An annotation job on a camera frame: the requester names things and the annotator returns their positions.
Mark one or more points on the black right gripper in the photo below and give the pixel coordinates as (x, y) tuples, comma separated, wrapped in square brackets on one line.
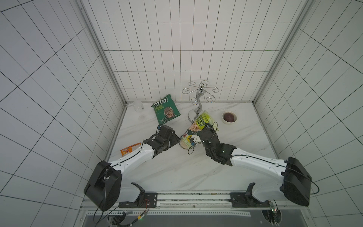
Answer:
[(204, 135)]

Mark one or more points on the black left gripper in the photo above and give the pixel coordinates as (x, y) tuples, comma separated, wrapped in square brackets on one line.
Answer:
[(174, 140)]

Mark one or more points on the blue patterned breakfast bowl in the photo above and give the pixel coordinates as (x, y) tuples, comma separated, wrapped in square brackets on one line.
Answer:
[(186, 142)]

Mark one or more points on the green oats bag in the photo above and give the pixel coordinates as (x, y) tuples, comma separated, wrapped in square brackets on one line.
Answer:
[(199, 124)]

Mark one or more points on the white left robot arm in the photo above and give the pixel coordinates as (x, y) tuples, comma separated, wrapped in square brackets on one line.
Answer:
[(105, 184)]

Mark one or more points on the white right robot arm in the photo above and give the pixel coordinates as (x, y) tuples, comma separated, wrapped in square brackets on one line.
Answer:
[(288, 178)]

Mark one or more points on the green crisps bag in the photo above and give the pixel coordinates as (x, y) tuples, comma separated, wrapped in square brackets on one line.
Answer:
[(165, 110)]

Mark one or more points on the white cup with dark drink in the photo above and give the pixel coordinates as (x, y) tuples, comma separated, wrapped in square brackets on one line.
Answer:
[(229, 117)]

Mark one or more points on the chrome mug tree stand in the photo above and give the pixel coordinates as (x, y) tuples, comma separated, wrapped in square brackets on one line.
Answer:
[(200, 90)]

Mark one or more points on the orange snack packet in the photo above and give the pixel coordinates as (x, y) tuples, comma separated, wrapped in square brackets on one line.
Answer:
[(130, 149)]

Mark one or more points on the clear wine glass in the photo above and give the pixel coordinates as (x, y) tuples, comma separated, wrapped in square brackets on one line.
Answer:
[(139, 108)]

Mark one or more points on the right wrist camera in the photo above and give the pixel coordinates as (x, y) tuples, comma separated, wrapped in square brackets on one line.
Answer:
[(195, 140)]

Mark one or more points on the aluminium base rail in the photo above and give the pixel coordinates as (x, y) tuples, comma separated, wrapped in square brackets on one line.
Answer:
[(195, 201)]

